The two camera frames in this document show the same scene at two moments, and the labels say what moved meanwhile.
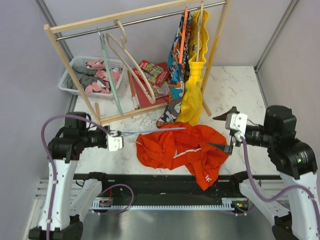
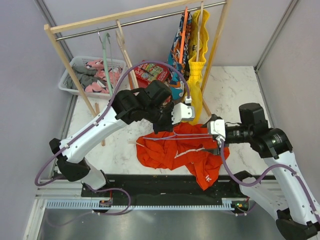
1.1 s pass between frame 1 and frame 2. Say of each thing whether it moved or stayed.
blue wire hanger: moved
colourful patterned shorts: stayed
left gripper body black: moved
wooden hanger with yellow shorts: stayed
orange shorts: stayed
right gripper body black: moved
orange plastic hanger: stayed
